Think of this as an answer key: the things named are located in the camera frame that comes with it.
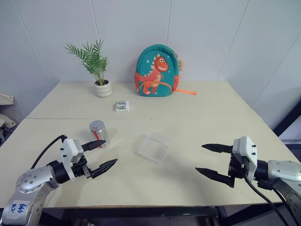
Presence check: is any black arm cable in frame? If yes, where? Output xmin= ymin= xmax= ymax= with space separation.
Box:
xmin=243 ymin=173 xmax=290 ymax=226
xmin=30 ymin=135 xmax=67 ymax=170

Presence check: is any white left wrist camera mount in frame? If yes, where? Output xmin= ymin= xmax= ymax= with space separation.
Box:
xmin=58 ymin=138 xmax=84 ymax=182

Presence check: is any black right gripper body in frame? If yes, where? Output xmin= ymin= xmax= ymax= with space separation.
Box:
xmin=227 ymin=153 xmax=249 ymax=180

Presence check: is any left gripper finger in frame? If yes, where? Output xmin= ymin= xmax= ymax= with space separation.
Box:
xmin=90 ymin=158 xmax=118 ymax=180
xmin=81 ymin=140 xmax=107 ymax=152

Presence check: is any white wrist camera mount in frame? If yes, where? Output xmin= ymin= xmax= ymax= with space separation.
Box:
xmin=232 ymin=136 xmax=258 ymax=181
xmin=58 ymin=138 xmax=84 ymax=182

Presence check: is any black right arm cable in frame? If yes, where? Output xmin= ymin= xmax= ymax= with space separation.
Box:
xmin=243 ymin=173 xmax=290 ymax=226

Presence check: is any beige crumpled cloth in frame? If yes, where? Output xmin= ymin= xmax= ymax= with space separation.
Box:
xmin=0 ymin=93 xmax=15 ymax=107
xmin=0 ymin=113 xmax=17 ymax=129

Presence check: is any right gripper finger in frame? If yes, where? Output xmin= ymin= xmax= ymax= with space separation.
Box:
xmin=201 ymin=143 xmax=233 ymax=155
xmin=195 ymin=167 xmax=236 ymax=189

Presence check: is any brown fluffy pompom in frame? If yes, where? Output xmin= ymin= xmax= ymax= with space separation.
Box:
xmin=174 ymin=52 xmax=185 ymax=72

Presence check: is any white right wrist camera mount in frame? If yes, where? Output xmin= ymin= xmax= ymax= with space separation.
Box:
xmin=232 ymin=136 xmax=258 ymax=181

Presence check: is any clear cylinder with red item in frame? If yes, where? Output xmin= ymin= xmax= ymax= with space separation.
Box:
xmin=90 ymin=127 xmax=111 ymax=149

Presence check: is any green plant in white pot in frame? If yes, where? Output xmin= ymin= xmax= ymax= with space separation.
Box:
xmin=63 ymin=39 xmax=113 ymax=98

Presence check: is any white tape label blue writing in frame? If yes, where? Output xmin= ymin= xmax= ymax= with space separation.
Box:
xmin=4 ymin=200 xmax=31 ymax=220

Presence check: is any black table frame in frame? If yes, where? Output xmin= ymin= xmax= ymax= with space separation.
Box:
xmin=41 ymin=205 xmax=228 ymax=226

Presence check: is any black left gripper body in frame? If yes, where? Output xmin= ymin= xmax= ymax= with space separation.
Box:
xmin=70 ymin=155 xmax=93 ymax=181

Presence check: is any teal dinosaur backpack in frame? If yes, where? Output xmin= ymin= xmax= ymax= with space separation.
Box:
xmin=134 ymin=44 xmax=198 ymax=97

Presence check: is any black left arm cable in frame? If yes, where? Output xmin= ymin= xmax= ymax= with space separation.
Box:
xmin=30 ymin=135 xmax=67 ymax=170

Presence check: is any black panel frame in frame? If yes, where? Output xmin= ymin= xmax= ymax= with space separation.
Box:
xmin=272 ymin=93 xmax=301 ymax=142

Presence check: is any grey-blue plastic jar lid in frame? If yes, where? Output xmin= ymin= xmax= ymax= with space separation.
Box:
xmin=88 ymin=120 xmax=105 ymax=133

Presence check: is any small white green-print box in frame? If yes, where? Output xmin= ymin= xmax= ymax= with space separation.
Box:
xmin=114 ymin=100 xmax=131 ymax=113

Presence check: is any clear plastic container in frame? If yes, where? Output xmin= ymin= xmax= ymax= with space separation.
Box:
xmin=134 ymin=131 xmax=173 ymax=166

